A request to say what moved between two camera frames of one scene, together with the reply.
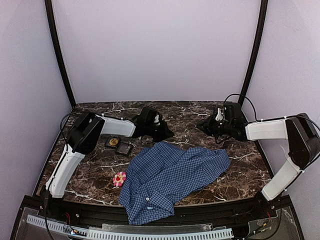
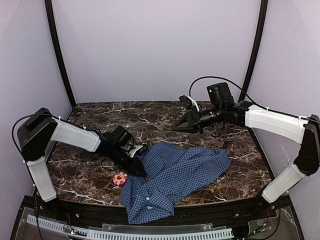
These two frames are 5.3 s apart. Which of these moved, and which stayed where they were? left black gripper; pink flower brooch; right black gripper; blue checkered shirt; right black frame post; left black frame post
Moved: right black gripper; left black gripper
Stayed: left black frame post; right black frame post; blue checkered shirt; pink flower brooch
